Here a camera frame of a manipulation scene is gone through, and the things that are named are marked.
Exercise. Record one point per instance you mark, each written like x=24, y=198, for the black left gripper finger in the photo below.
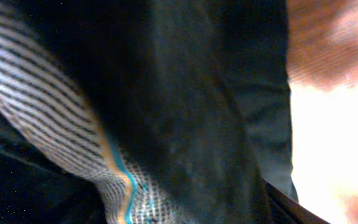
x=291, y=205

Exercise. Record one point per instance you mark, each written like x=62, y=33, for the black shorts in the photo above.
x=144, y=112

